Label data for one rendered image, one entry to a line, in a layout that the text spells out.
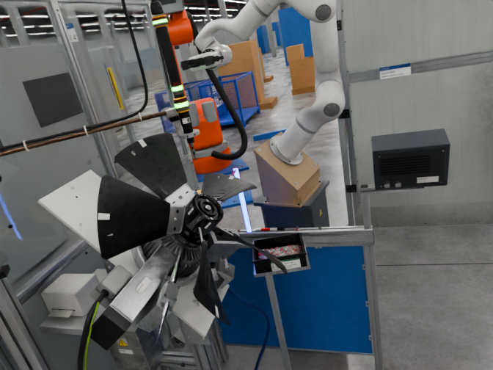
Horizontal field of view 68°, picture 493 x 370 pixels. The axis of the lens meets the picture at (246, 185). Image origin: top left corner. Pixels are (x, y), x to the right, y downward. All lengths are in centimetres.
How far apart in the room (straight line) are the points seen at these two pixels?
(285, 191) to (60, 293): 102
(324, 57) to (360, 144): 156
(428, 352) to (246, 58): 782
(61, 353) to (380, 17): 265
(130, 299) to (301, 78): 964
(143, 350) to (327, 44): 132
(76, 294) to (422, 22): 256
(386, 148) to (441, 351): 127
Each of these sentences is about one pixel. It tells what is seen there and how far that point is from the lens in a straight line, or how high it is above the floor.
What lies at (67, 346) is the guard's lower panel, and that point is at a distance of 187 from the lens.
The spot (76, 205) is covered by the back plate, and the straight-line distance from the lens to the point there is 136.
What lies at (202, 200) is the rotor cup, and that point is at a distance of 122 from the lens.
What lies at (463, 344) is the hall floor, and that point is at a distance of 242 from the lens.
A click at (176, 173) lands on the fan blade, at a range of 129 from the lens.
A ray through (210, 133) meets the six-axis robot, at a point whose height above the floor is 58.
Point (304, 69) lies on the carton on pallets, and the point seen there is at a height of 60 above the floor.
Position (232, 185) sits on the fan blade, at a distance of 145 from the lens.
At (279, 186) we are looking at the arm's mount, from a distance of 174.
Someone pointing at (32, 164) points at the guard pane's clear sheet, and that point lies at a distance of 171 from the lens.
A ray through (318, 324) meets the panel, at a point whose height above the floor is 31.
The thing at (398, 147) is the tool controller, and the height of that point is 123.
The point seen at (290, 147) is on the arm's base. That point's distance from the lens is 177.
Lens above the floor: 171
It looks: 22 degrees down
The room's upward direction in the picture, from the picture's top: 12 degrees counter-clockwise
